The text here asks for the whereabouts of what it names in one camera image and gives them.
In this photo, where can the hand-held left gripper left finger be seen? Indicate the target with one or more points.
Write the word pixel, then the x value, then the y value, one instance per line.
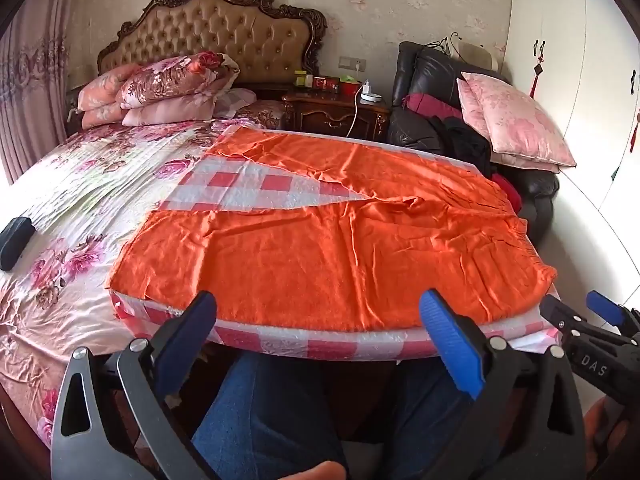
pixel 194 321

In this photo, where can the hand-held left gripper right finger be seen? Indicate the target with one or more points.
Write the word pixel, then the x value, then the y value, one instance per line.
pixel 450 345

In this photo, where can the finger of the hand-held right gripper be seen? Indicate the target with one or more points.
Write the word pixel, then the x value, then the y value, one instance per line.
pixel 560 312
pixel 605 307

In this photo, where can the orange pants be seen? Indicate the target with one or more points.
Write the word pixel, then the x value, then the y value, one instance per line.
pixel 325 250

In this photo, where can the person's right hand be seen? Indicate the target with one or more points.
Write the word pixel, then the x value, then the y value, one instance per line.
pixel 602 435

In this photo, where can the person's right leg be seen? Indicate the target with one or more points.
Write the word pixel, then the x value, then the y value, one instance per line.
pixel 430 415

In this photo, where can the person's legs in jeans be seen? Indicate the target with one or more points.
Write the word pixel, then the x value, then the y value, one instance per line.
pixel 265 420

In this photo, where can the red garment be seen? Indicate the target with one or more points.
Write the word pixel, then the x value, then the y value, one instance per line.
pixel 506 187

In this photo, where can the red white checked board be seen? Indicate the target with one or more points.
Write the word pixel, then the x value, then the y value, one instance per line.
pixel 260 185

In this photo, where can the red knot ornament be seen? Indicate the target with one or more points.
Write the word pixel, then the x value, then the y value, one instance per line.
pixel 536 77
pixel 635 130

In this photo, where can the bed with floral sheet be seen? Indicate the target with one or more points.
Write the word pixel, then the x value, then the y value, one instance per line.
pixel 75 185

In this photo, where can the black clothes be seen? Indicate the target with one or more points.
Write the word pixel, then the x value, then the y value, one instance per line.
pixel 465 142

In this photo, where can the black case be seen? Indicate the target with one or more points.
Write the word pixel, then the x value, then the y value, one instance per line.
pixel 15 242

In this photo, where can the pink floral pillow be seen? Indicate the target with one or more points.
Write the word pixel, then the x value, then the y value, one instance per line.
pixel 515 120

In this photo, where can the small checked pillow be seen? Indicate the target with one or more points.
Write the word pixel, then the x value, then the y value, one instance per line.
pixel 235 101

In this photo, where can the dark red cushion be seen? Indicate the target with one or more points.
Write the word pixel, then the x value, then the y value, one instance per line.
pixel 430 105

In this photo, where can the floral folded quilt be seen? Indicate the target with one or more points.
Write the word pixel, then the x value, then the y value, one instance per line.
pixel 175 77

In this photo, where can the carved wooden nightstand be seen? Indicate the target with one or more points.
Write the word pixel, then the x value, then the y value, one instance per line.
pixel 330 115

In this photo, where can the white wardrobe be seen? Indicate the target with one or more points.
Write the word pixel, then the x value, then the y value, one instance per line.
pixel 575 60

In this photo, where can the yellow green jar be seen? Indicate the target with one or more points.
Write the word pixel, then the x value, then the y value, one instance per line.
pixel 300 78

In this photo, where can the black leather armchair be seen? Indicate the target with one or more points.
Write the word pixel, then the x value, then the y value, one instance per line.
pixel 430 75

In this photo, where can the red box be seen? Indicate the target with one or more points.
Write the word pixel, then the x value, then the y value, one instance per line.
pixel 327 83

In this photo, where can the pink curtain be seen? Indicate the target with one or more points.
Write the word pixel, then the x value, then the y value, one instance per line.
pixel 35 85

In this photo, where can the clothes hanger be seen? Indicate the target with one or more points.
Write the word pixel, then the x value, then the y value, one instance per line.
pixel 450 45

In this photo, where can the tufted carved headboard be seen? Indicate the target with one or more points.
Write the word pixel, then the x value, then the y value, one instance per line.
pixel 225 25

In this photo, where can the wall socket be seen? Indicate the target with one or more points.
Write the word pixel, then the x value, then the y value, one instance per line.
pixel 352 63

